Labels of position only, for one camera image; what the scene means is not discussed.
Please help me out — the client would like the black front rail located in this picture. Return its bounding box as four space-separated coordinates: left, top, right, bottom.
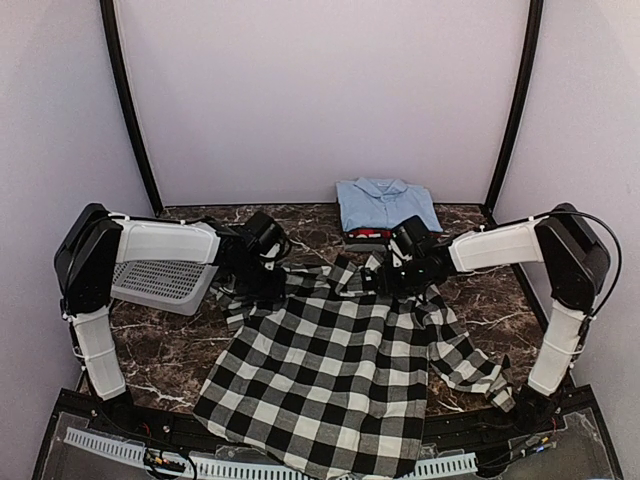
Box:
59 389 596 451

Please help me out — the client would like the grey plastic basket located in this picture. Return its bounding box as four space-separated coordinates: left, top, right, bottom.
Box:
109 219 220 317

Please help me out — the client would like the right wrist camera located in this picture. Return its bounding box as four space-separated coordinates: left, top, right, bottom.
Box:
388 239 405 268

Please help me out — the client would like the folded light blue shirt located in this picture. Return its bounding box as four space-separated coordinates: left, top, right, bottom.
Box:
336 177 443 233

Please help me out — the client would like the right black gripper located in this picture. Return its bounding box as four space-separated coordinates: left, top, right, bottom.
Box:
375 255 429 296

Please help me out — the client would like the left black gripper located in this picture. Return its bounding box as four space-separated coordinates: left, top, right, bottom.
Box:
228 255 287 302

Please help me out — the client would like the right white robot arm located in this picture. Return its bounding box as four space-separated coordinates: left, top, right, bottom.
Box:
364 203 623 396

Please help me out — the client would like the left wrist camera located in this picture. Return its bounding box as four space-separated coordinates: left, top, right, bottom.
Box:
260 243 286 271

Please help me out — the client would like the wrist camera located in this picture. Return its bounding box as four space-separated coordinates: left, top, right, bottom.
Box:
260 243 286 271
388 239 405 268

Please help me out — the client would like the left black frame post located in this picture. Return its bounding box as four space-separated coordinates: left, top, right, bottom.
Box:
99 0 164 216

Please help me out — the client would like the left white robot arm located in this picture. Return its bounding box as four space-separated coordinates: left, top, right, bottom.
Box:
54 203 291 436

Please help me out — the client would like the black white plaid shirt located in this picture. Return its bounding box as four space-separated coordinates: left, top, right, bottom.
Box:
193 255 515 479

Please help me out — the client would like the folded red black shirt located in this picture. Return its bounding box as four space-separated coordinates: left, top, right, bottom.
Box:
346 228 392 241

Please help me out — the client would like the right black frame post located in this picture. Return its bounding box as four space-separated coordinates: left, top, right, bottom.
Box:
482 0 544 218

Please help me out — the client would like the white slotted cable duct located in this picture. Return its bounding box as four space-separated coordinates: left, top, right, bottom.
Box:
64 427 478 480

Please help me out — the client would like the black frame post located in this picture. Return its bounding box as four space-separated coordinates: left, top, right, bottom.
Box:
482 0 544 218
99 0 164 216

